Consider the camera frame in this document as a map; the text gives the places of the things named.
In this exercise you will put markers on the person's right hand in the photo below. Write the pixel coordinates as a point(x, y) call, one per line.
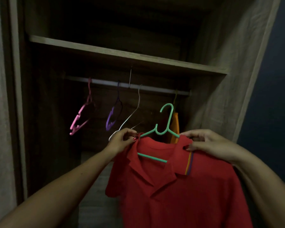
point(210, 143)

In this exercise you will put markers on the purple plastic hanger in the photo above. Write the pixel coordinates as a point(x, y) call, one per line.
point(112, 113)

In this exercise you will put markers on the wooden wardrobe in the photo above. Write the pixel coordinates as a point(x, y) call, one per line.
point(228, 56)

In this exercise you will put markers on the red polo shirt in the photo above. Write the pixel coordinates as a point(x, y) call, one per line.
point(173, 187)

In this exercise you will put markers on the person's left hand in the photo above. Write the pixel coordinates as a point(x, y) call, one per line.
point(120, 141)

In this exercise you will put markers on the green plastic hanger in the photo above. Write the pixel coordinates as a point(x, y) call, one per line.
point(165, 130)

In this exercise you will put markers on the person's left thumb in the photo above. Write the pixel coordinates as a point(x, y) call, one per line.
point(132, 140)

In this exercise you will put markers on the pink plastic hanger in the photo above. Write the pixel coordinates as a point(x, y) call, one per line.
point(82, 113)

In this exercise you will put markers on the white plastic hanger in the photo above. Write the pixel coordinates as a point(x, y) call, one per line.
point(130, 113)

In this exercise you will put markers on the wooden wardrobe shelf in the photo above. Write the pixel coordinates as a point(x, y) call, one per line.
point(123, 54)

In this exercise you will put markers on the metal closet rod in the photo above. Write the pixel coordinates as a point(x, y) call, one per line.
point(133, 85)

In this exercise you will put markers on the yellow hanger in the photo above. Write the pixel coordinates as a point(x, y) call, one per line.
point(175, 98)

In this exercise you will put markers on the wooden wardrobe door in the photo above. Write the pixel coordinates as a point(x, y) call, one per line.
point(1, 104)

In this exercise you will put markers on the orange garment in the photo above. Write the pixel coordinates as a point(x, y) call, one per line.
point(175, 127)

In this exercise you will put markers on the person's right forearm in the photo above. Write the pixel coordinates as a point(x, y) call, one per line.
point(263, 187)

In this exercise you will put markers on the person's left forearm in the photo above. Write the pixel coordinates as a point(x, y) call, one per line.
point(57, 189)

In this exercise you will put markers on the person's right thumb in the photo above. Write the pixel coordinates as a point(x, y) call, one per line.
point(192, 146)

